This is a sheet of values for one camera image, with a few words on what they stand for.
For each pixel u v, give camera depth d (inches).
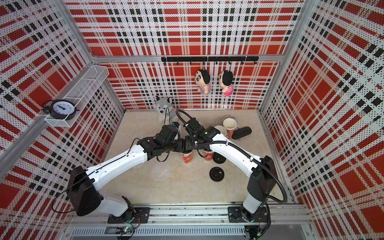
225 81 36.9
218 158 36.6
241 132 41.0
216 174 34.0
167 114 39.8
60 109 25.1
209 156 33.2
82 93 31.5
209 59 34.8
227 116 45.3
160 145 23.4
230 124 36.1
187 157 33.3
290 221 29.3
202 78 35.7
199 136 22.0
